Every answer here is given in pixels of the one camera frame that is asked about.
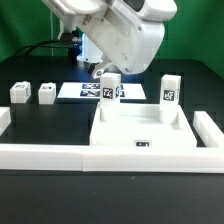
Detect white marker sheet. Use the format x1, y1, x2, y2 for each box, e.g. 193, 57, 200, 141
57, 82, 146, 100

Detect white U-shaped fence wall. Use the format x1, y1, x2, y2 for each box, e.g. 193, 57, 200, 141
0, 106, 224, 174

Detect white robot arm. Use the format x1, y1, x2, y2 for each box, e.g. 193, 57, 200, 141
41, 0, 177, 78

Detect black cables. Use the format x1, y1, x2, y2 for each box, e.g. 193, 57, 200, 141
13, 37, 83, 57

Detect white square table top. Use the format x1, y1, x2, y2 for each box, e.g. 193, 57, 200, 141
89, 103, 197, 148

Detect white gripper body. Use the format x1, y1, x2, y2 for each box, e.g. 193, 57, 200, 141
80, 0, 177, 75

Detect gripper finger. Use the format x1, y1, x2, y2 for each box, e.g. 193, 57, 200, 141
88, 55, 112, 79

